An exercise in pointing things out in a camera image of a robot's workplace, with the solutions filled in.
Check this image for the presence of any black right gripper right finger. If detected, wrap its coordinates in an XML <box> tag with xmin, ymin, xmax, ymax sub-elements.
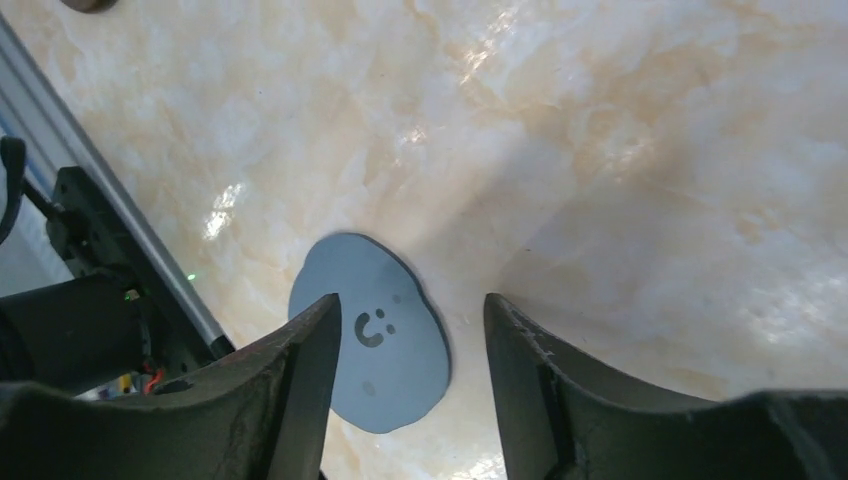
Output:
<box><xmin>484</xmin><ymin>293</ymin><xmax>847</xmax><ymax>479</ymax></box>

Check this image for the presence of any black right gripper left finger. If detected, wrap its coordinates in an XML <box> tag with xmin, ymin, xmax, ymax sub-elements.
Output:
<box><xmin>1</xmin><ymin>294</ymin><xmax>341</xmax><ymax>479</ymax></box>

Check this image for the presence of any grey smiley silicone coaster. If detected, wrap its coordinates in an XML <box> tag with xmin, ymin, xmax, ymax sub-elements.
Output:
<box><xmin>289</xmin><ymin>233</ymin><xmax>451</xmax><ymax>434</ymax></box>

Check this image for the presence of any walnut grooved round coaster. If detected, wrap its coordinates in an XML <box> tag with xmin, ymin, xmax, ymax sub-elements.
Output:
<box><xmin>61</xmin><ymin>0</ymin><xmax>117</xmax><ymax>14</ymax></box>

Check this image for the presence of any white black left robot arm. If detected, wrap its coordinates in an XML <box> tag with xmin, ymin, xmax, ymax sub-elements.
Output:
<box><xmin>1</xmin><ymin>136</ymin><xmax>234</xmax><ymax>395</ymax></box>

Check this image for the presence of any aluminium frame rail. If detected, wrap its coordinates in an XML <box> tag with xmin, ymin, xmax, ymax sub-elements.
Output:
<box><xmin>1</xmin><ymin>20</ymin><xmax>235</xmax><ymax>363</ymax></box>

